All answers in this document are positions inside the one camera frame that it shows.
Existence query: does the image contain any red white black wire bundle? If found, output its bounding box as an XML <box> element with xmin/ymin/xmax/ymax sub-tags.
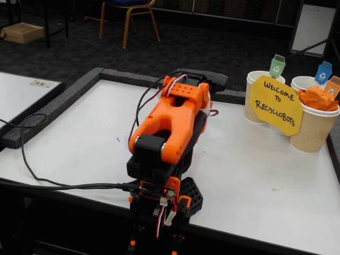
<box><xmin>155</xmin><ymin>204</ymin><xmax>167</xmax><ymax>239</ymax></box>

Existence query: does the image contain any black metal stand bar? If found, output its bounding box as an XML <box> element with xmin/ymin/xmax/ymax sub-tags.
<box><xmin>285</xmin><ymin>37</ymin><xmax>332</xmax><ymax>61</ymax></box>

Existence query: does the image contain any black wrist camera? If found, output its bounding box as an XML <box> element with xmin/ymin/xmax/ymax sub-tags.
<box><xmin>177</xmin><ymin>68</ymin><xmax>230</xmax><ymax>94</ymax></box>

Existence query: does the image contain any brown cardboard box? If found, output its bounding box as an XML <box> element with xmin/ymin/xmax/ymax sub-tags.
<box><xmin>0</xmin><ymin>22</ymin><xmax>45</xmax><ymax>45</ymax></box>

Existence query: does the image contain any small handwritten paper sticker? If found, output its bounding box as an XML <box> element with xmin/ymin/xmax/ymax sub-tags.
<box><xmin>29</xmin><ymin>79</ymin><xmax>55</xmax><ymax>88</ymax></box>

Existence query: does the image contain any blue recycling bin label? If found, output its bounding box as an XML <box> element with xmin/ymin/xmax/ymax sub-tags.
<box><xmin>313</xmin><ymin>60</ymin><xmax>333</xmax><ymax>85</ymax></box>

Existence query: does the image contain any thick black USB cable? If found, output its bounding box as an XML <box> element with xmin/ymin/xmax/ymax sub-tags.
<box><xmin>0</xmin><ymin>178</ymin><xmax>146</xmax><ymax>194</ymax></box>

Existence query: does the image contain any orange paper rubbish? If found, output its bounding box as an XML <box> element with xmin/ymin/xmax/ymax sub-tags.
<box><xmin>297</xmin><ymin>85</ymin><xmax>339</xmax><ymax>112</ymax></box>

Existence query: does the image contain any short dark grey foam strip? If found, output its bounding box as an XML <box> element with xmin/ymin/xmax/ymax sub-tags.
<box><xmin>211</xmin><ymin>89</ymin><xmax>247</xmax><ymax>105</ymax></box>

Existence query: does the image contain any orange controller board holder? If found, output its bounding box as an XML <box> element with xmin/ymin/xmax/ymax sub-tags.
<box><xmin>140</xmin><ymin>175</ymin><xmax>181</xmax><ymax>207</ymax></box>

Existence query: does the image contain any white panel with black frame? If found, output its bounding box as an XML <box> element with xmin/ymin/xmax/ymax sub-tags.
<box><xmin>288</xmin><ymin>3</ymin><xmax>337</xmax><ymax>58</ymax></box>

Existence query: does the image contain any green recycling bin label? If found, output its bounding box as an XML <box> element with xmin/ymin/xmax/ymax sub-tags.
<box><xmin>269</xmin><ymin>54</ymin><xmax>287</xmax><ymax>80</ymax></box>

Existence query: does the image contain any beige ribbed paper cup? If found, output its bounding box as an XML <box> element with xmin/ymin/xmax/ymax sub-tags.
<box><xmin>289</xmin><ymin>92</ymin><xmax>340</xmax><ymax>154</ymax></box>
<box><xmin>291</xmin><ymin>75</ymin><xmax>327</xmax><ymax>92</ymax></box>
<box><xmin>244</xmin><ymin>70</ymin><xmax>287</xmax><ymax>125</ymax></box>

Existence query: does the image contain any thin black camera cable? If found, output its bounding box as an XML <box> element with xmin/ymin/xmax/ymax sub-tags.
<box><xmin>0</xmin><ymin>69</ymin><xmax>186</xmax><ymax>188</ymax></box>

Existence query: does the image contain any black metal furniture frame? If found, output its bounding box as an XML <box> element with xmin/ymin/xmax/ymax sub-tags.
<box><xmin>42</xmin><ymin>0</ymin><xmax>70</xmax><ymax>49</ymax></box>

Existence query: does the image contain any yellow welcome paper sign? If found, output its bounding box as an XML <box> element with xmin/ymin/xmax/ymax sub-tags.
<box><xmin>249</xmin><ymin>75</ymin><xmax>304</xmax><ymax>137</ymax></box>

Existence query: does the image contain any white table with black edge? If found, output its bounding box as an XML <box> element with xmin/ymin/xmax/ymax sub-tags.
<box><xmin>0</xmin><ymin>71</ymin><xmax>66</xmax><ymax>135</ymax></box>

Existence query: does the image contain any dark grey foam border strip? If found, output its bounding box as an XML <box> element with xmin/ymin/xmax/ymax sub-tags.
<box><xmin>1</xmin><ymin>67</ymin><xmax>105</xmax><ymax>149</ymax></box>
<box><xmin>326</xmin><ymin>130</ymin><xmax>340</xmax><ymax>186</ymax></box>
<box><xmin>98</xmin><ymin>67</ymin><xmax>171</xmax><ymax>90</ymax></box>

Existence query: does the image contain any orange recycling bin label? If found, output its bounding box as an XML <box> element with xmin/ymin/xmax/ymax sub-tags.
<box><xmin>325</xmin><ymin>76</ymin><xmax>340</xmax><ymax>100</ymax></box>

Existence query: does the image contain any gold framed blue chair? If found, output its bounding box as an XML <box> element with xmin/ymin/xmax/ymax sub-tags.
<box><xmin>84</xmin><ymin>0</ymin><xmax>162</xmax><ymax>49</ymax></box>

